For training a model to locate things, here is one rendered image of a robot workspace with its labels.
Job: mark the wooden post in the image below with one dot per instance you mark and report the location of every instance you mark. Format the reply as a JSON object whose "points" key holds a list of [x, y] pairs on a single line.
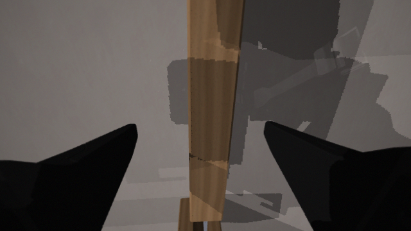
{"points": [[186, 225]]}

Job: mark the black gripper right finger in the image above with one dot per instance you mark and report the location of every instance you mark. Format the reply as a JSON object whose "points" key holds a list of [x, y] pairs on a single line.
{"points": [[338, 188]]}

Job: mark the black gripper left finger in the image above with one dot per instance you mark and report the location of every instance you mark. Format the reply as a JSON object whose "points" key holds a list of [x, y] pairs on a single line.
{"points": [[71, 191]]}

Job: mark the brown wooden board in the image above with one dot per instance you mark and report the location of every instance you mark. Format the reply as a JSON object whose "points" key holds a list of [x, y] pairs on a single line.
{"points": [[214, 30]]}

